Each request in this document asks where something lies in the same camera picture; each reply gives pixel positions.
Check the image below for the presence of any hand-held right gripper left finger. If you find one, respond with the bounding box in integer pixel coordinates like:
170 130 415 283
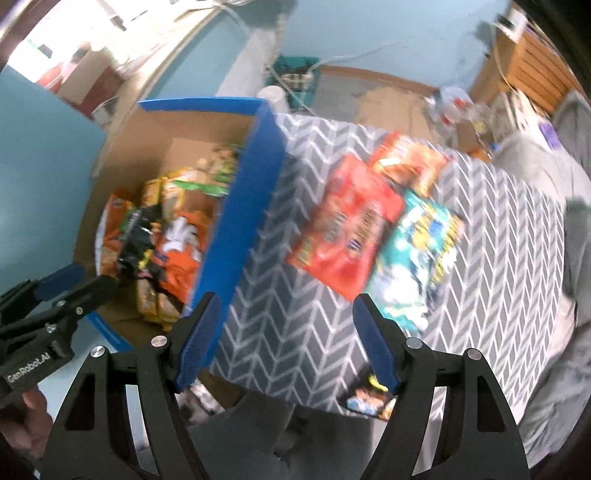
44 292 221 480

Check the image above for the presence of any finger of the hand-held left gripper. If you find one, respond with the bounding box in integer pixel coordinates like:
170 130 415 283
28 275 119 331
0 264 86 319

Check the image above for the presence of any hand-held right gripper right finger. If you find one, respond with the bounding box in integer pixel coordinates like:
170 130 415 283
352 294 529 480

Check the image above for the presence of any long yellow snack packet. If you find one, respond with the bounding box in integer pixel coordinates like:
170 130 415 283
135 274 185 324

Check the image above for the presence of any black snack packet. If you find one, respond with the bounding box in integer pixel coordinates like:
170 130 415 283
339 371 399 422
115 208 163 278

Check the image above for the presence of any orange snack packet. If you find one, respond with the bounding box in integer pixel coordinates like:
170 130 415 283
95 188 140 278
152 212 214 302

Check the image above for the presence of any teal snack packet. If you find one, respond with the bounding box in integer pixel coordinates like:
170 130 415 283
365 189 465 335

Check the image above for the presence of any red snack packet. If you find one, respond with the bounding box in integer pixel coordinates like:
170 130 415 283
286 154 407 301

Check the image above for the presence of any blue-sided cardboard box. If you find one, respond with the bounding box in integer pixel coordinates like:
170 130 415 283
74 96 288 356

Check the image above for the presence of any green snack packet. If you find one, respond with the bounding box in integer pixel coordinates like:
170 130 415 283
173 145 243 198

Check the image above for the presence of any orange-red snack packet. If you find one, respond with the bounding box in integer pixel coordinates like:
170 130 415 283
369 131 451 199

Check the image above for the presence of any person's left hand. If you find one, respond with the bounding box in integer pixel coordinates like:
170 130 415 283
0 390 54 459

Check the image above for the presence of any grey chevron table cloth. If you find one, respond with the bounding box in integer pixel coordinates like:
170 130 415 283
203 113 571 444

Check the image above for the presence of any small brown cardboard box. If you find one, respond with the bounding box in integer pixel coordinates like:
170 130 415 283
39 46 125 116

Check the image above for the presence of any grey bunched blanket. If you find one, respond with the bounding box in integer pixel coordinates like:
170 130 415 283
564 198 591 298

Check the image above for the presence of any grey bed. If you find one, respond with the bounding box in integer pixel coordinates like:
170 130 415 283
489 92 591 462

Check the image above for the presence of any clear plastic bottle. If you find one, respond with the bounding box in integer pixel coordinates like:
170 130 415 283
434 85 476 126

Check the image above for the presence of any purple soft item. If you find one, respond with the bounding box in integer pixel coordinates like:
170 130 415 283
540 121 562 149

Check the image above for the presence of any white power strip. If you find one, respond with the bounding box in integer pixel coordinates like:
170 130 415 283
281 71 315 92

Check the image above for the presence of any teal basket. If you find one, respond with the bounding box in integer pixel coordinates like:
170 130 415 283
270 55 321 112

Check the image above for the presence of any grey pillow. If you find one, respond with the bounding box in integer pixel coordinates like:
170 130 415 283
551 90 591 154

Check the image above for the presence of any wooden headboard shelf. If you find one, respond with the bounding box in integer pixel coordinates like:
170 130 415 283
468 23 583 121

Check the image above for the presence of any white plug adapter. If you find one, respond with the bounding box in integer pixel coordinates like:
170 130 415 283
496 9 527 36

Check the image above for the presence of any long white power cable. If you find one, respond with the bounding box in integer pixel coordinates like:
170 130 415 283
318 41 403 66

